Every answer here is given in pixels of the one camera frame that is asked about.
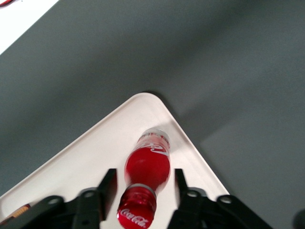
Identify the dark grey cable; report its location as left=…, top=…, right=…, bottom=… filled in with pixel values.
left=292, top=209, right=305, bottom=229

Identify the red coke bottle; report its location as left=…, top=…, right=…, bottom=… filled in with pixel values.
left=117, top=127, right=172, bottom=229

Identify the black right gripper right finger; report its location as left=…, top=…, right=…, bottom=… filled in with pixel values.
left=168, top=168, right=274, bottom=229

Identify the white plastic tray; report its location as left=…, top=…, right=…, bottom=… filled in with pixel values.
left=0, top=92, right=231, bottom=229

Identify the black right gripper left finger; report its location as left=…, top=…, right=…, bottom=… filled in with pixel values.
left=0, top=168, right=118, bottom=229

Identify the brown orange snack packet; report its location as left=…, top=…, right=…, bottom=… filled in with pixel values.
left=0, top=202, right=33, bottom=223

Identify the white flat panel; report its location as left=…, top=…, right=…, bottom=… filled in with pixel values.
left=0, top=0, right=60, bottom=56

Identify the red cable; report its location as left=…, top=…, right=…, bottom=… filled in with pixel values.
left=0, top=0, right=18, bottom=8

